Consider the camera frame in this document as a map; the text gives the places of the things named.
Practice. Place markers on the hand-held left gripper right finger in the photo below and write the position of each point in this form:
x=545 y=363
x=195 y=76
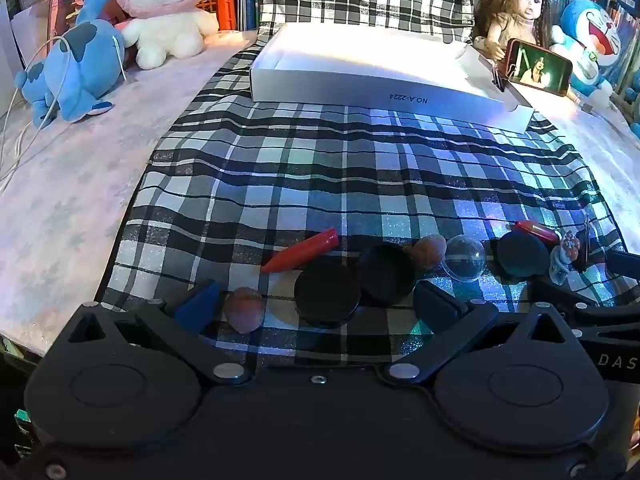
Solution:
x=435 y=307

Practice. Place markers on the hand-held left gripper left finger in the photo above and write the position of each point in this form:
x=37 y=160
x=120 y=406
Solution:
x=197 y=305

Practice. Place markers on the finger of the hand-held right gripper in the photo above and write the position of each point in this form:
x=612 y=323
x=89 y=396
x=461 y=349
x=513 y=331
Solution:
x=625 y=264
x=600 y=312

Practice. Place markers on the brown walnut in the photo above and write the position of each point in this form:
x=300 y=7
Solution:
x=430 y=250
x=243 y=309

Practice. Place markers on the clear plastic ball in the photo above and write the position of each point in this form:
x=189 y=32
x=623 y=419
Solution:
x=465 y=259

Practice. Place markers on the black round disc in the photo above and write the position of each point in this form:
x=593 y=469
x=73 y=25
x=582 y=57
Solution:
x=385 y=272
x=327 y=300
x=520 y=257

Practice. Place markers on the small white flower charm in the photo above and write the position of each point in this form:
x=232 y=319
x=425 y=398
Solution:
x=562 y=256

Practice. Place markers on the small red cone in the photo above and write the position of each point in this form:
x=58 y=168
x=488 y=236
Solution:
x=537 y=231

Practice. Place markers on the large red cone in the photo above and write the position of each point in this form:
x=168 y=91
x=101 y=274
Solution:
x=300 y=255

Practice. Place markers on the white cardboard box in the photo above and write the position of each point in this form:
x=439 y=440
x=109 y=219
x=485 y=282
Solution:
x=350 y=60

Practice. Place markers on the black white plaid cloth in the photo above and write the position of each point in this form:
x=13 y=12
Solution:
x=300 y=170

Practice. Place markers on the red cased smartphone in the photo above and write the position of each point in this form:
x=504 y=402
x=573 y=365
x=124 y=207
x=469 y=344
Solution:
x=540 y=67

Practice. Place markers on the blue robot cat plush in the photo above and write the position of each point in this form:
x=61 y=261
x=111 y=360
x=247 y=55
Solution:
x=590 y=35

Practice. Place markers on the blue plush toy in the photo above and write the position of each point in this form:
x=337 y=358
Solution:
x=75 y=75

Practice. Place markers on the pink white bunny plush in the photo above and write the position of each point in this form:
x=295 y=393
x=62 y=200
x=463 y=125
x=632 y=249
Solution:
x=165 y=30

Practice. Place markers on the brown haired doll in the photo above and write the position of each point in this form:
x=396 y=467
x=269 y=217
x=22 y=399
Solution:
x=520 y=5

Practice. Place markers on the red plastic crate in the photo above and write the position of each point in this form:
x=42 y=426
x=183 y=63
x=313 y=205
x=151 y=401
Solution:
x=222 y=0

